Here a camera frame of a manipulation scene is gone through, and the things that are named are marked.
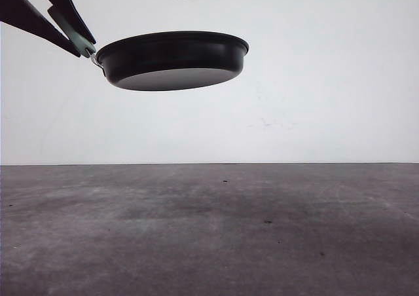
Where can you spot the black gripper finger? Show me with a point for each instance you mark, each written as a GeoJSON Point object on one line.
{"type": "Point", "coordinates": [23, 15]}
{"type": "Point", "coordinates": [69, 12]}

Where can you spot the black frying pan green handle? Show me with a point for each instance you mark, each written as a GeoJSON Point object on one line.
{"type": "Point", "coordinates": [163, 61]}

